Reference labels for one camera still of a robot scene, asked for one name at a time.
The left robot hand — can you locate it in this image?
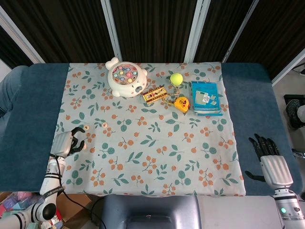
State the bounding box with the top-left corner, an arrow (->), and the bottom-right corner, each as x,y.
51,127 -> 87,158

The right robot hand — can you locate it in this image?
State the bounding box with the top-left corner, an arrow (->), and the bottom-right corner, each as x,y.
244,133 -> 294,189

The blue velvet table cover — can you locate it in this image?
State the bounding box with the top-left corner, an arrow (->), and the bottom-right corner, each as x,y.
0,62 -> 301,195

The black sneaker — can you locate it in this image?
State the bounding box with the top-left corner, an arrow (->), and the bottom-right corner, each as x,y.
285,99 -> 301,131

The brown cardboard box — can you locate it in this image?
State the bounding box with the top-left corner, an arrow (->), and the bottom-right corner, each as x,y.
56,193 -> 92,224

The colourful small boxes pile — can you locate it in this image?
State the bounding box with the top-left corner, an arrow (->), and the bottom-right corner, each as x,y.
0,190 -> 43,229

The person leg in jeans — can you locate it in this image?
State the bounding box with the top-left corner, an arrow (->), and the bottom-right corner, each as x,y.
0,65 -> 29,120

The black floor mat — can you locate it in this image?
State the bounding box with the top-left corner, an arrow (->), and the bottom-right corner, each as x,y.
283,94 -> 305,107

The floral fruit print tablecloth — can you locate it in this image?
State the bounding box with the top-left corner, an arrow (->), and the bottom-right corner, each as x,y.
42,62 -> 246,198

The white seal fishing toy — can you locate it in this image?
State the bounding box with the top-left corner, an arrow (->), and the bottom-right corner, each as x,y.
105,57 -> 148,98

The blue flat package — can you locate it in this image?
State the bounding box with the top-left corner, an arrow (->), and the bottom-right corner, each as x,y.
190,80 -> 224,117

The yellow red card box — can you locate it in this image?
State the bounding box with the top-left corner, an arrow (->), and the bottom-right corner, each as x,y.
142,86 -> 169,104

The grey robot torso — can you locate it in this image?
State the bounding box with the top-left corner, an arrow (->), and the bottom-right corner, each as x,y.
98,194 -> 284,229

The yellow tape measure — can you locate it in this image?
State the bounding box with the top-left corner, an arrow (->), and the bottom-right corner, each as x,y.
173,96 -> 191,113

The yellow tennis ball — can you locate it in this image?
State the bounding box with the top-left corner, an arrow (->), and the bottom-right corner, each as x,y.
170,73 -> 183,87

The black cable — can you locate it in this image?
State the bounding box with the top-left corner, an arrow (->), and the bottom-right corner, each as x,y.
49,154 -> 107,229

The dark screen panel white frame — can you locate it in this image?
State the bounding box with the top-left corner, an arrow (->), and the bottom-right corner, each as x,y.
0,0 -> 122,64
0,7 -> 46,70
101,0 -> 210,63
184,0 -> 259,64
221,0 -> 305,85

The metal keychain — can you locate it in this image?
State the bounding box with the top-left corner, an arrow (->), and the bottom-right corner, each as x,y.
163,84 -> 182,107

